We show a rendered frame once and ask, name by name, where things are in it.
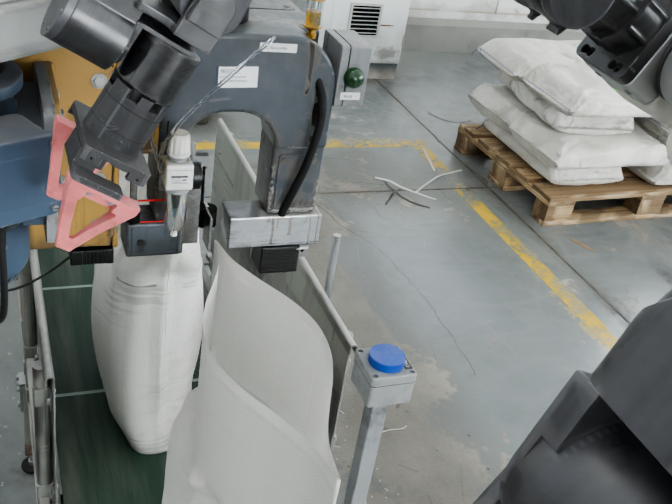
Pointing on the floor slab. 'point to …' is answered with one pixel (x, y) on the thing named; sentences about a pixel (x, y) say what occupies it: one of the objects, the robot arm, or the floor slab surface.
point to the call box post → (365, 454)
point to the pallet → (556, 198)
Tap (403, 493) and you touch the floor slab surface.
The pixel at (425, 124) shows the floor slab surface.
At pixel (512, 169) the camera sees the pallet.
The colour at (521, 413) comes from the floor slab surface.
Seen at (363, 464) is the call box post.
